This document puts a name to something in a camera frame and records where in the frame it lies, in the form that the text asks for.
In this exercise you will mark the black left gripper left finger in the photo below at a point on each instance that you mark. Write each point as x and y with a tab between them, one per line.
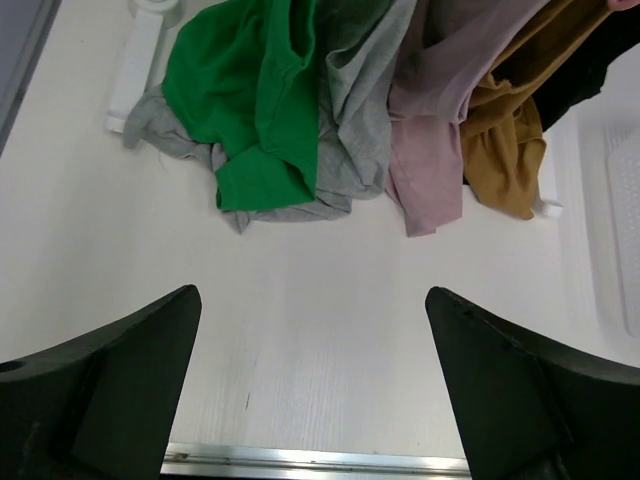
101	405

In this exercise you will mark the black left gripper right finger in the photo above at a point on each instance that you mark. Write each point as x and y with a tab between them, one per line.
529	407

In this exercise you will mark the mustard brown tank top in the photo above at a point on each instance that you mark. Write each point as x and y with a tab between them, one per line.
502	138

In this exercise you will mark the black tank top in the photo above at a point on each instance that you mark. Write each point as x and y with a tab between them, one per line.
582	75

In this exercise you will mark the mauve pink tank top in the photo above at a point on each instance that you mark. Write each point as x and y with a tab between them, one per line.
449	46

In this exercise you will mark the green tank top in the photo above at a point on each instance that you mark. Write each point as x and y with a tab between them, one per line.
244	75

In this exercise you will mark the grey tank top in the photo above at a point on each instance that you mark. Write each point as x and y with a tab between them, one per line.
357	46

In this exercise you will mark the white plastic basket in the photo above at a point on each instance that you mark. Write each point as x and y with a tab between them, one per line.
609	157

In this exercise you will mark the white clothes rack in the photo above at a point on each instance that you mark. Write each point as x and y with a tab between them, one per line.
151	18

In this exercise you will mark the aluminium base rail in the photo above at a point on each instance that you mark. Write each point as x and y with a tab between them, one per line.
197	461

